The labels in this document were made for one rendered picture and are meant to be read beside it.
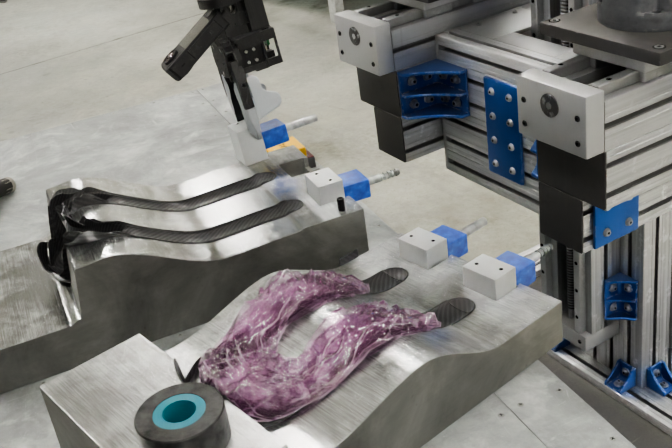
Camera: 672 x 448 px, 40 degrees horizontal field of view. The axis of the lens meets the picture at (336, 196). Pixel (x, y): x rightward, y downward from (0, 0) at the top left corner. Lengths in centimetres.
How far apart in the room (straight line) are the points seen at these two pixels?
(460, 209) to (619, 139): 179
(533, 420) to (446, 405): 9
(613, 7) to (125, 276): 74
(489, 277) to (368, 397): 24
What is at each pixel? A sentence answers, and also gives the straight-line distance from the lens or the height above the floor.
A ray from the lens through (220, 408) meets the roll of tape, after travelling 84.
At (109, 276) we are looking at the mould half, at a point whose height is 91.
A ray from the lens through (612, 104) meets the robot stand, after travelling 128.
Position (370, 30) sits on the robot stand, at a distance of 162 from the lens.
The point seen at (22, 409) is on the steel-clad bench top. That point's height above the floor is 80.
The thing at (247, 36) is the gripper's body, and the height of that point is 109.
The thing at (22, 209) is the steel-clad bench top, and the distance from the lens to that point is 167.
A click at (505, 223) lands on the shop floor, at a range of 297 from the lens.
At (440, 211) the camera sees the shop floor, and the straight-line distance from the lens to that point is 307.
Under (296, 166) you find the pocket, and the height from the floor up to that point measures 88.
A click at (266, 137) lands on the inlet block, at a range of 138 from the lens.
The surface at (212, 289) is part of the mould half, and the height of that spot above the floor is 85.
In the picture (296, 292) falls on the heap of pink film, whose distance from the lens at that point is 102.
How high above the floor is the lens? 146
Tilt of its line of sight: 27 degrees down
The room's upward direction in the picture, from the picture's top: 8 degrees counter-clockwise
